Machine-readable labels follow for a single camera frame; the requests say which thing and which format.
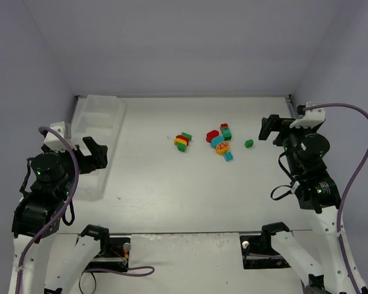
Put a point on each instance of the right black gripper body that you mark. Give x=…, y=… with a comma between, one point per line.
x=278, y=130

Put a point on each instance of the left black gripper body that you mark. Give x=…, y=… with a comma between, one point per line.
x=88, y=157

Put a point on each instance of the small green lego cube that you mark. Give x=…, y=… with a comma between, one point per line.
x=249, y=143

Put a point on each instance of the red green blue lego stack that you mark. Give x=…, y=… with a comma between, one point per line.
x=225, y=132

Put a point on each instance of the small blue lego brick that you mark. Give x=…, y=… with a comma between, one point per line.
x=228, y=156

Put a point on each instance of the yellow round patterned lego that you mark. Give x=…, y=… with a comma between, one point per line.
x=222, y=148

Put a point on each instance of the teal oval lego brick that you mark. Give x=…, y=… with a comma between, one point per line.
x=216, y=141

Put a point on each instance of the red oval lego brick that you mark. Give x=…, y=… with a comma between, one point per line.
x=211, y=135

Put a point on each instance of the yellow curved lego brick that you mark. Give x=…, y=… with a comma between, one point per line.
x=179, y=140

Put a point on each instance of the green curved lego bottom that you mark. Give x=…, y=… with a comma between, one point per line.
x=181, y=147

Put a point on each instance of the green curved lego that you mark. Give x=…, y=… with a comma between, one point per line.
x=186, y=135
x=181, y=147

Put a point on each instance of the red curved lego brick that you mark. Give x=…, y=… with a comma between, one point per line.
x=182, y=137

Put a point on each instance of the green curved lego top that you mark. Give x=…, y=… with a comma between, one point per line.
x=186, y=135

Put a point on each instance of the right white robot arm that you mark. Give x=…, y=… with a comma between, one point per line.
x=318, y=196

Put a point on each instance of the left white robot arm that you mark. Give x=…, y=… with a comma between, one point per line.
x=40, y=212

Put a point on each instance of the clear plastic compartment tray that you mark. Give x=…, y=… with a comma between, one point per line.
x=99, y=117

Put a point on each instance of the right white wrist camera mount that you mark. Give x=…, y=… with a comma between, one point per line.
x=309, y=116

